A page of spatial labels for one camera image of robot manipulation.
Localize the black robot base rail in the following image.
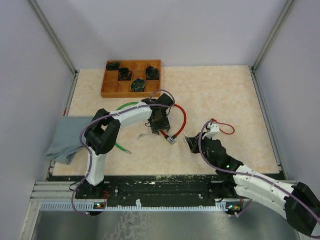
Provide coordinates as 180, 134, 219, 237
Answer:
48, 175, 252, 217

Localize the black orange rolled tie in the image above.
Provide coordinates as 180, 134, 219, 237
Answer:
118, 67, 132, 81

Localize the green cable lock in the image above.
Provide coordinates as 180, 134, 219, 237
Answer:
115, 102, 138, 155

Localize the blue yellow rolled tie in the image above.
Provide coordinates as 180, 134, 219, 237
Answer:
130, 78, 146, 93

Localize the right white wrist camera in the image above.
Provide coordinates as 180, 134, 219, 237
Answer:
203, 122, 220, 140

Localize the dark green rolled tie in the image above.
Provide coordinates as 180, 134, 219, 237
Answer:
106, 61, 120, 71

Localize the wooden compartment tray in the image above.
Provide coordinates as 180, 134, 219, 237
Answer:
100, 59, 162, 98

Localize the thin red wire padlock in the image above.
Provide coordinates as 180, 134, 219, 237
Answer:
211, 118, 236, 135

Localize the folded blue jeans cloth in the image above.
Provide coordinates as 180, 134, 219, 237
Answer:
45, 116, 93, 165

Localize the black dotted rolled tie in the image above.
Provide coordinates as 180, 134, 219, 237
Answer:
145, 65, 160, 81

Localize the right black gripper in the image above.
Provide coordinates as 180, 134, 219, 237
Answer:
186, 131, 218, 169

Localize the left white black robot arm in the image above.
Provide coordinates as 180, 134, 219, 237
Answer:
79, 93, 175, 199

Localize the red cable lock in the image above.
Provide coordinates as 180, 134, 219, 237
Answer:
160, 104, 187, 145

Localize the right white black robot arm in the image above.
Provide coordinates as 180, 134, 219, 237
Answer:
185, 133, 320, 238

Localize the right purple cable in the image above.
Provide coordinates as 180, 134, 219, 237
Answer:
198, 121, 320, 226

